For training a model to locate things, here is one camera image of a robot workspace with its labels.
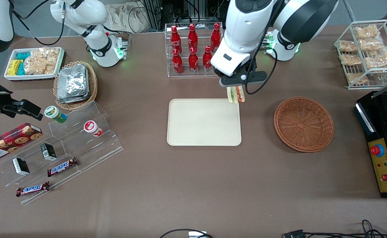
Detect red tartan cookie box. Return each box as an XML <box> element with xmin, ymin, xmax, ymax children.
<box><xmin>0</xmin><ymin>123</ymin><xmax>43</xmax><ymax>163</ymax></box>

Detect silver foil packet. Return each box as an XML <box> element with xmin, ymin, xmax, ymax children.
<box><xmin>58</xmin><ymin>64</ymin><xmax>89</xmax><ymax>99</ymax></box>
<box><xmin>57</xmin><ymin>89</ymin><xmax>90</xmax><ymax>104</ymax></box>

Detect small black box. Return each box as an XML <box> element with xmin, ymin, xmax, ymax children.
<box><xmin>12</xmin><ymin>158</ymin><xmax>30</xmax><ymax>176</ymax></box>
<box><xmin>41</xmin><ymin>143</ymin><xmax>58</xmax><ymax>162</ymax></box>

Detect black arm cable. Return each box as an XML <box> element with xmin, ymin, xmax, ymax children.
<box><xmin>245</xmin><ymin>0</ymin><xmax>278</xmax><ymax>96</ymax></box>
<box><xmin>13</xmin><ymin>0</ymin><xmax>65</xmax><ymax>46</ymax></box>

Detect red snack can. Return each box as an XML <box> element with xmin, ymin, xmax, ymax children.
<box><xmin>84</xmin><ymin>120</ymin><xmax>103</xmax><ymax>137</ymax></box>

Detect white wire rack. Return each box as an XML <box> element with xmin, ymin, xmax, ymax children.
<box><xmin>334</xmin><ymin>20</ymin><xmax>387</xmax><ymax>90</ymax></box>

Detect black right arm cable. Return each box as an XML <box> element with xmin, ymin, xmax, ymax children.
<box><xmin>13</xmin><ymin>0</ymin><xmax>65</xmax><ymax>46</ymax></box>

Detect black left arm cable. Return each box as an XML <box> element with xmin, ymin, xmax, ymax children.
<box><xmin>245</xmin><ymin>0</ymin><xmax>278</xmax><ymax>96</ymax></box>

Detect aluminium frame profile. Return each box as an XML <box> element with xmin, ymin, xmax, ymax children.
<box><xmin>143</xmin><ymin>0</ymin><xmax>163</xmax><ymax>32</ymax></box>

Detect clear bag of crackers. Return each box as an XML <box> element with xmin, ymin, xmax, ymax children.
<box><xmin>24</xmin><ymin>53</ymin><xmax>50</xmax><ymax>75</ymax></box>
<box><xmin>31</xmin><ymin>47</ymin><xmax>60</xmax><ymax>66</ymax></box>

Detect light oval wicker basket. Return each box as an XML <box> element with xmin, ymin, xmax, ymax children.
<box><xmin>53</xmin><ymin>61</ymin><xmax>98</xmax><ymax>111</ymax></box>

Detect clear acrylic bottle rack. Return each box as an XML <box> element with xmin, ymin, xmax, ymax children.
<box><xmin>165</xmin><ymin>22</ymin><xmax>223</xmax><ymax>78</ymax></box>

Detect beige crumpled cloth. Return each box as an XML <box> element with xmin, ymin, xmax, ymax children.
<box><xmin>106</xmin><ymin>3</ymin><xmax>147</xmax><ymax>33</ymax></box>

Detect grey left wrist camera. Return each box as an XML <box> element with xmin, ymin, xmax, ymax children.
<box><xmin>220</xmin><ymin>69</ymin><xmax>267</xmax><ymax>87</ymax></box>

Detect brown round wicker basket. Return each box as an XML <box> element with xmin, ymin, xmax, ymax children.
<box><xmin>274</xmin><ymin>97</ymin><xmax>335</xmax><ymax>153</ymax></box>

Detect tangled black cables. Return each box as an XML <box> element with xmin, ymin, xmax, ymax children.
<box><xmin>304</xmin><ymin>219</ymin><xmax>387</xmax><ymax>238</ymax></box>

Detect beige rectangular tray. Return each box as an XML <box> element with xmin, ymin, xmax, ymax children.
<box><xmin>167</xmin><ymin>99</ymin><xmax>242</xmax><ymax>146</ymax></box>

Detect red cola bottle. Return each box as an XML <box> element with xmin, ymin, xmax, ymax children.
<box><xmin>203</xmin><ymin>46</ymin><xmax>213</xmax><ymax>73</ymax></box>
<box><xmin>189</xmin><ymin>47</ymin><xmax>199</xmax><ymax>74</ymax></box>
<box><xmin>171</xmin><ymin>25</ymin><xmax>182</xmax><ymax>53</ymax></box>
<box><xmin>172</xmin><ymin>49</ymin><xmax>184</xmax><ymax>75</ymax></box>
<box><xmin>188</xmin><ymin>24</ymin><xmax>198</xmax><ymax>51</ymax></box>
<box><xmin>211</xmin><ymin>23</ymin><xmax>221</xmax><ymax>52</ymax></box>

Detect yellow control panel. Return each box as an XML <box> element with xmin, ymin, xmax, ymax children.
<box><xmin>368</xmin><ymin>138</ymin><xmax>387</xmax><ymax>193</ymax></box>

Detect brown Snickers bar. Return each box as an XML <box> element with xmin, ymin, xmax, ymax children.
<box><xmin>47</xmin><ymin>157</ymin><xmax>78</xmax><ymax>178</ymax></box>
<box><xmin>16</xmin><ymin>181</ymin><xmax>50</xmax><ymax>198</ymax></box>

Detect black cable connector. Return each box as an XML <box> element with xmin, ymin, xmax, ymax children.
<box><xmin>283</xmin><ymin>229</ymin><xmax>305</xmax><ymax>238</ymax></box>

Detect clear bag of fried snacks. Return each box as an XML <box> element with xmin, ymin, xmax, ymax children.
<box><xmin>364</xmin><ymin>50</ymin><xmax>387</xmax><ymax>69</ymax></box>
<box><xmin>338</xmin><ymin>40</ymin><xmax>358</xmax><ymax>53</ymax></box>
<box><xmin>359</xmin><ymin>38</ymin><xmax>385</xmax><ymax>52</ymax></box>
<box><xmin>339</xmin><ymin>54</ymin><xmax>363</xmax><ymax>66</ymax></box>
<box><xmin>354</xmin><ymin>25</ymin><xmax>380</xmax><ymax>40</ymax></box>
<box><xmin>346</xmin><ymin>72</ymin><xmax>369</xmax><ymax>85</ymax></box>

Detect white rectangular snack tray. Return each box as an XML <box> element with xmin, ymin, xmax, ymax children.
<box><xmin>4</xmin><ymin>47</ymin><xmax>65</xmax><ymax>82</ymax></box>

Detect thin black cable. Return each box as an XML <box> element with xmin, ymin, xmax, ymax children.
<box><xmin>160</xmin><ymin>229</ymin><xmax>214</xmax><ymax>238</ymax></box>

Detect yellow snack packet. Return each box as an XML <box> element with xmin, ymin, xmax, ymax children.
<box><xmin>7</xmin><ymin>59</ymin><xmax>23</xmax><ymax>76</ymax></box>

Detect black machine housing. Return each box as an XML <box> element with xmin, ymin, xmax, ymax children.
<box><xmin>354</xmin><ymin>91</ymin><xmax>387</xmax><ymax>199</ymax></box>

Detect green snack can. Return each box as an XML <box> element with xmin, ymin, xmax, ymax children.
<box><xmin>44</xmin><ymin>106</ymin><xmax>67</xmax><ymax>124</ymax></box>

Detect triangle sandwich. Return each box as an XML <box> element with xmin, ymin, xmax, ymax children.
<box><xmin>226</xmin><ymin>85</ymin><xmax>246</xmax><ymax>105</ymax></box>

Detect red emergency stop button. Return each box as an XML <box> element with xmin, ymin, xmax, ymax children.
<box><xmin>370</xmin><ymin>144</ymin><xmax>385</xmax><ymax>158</ymax></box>

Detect clear acrylic stepped stand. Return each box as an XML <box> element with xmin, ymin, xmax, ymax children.
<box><xmin>0</xmin><ymin>101</ymin><xmax>124</xmax><ymax>205</ymax></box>

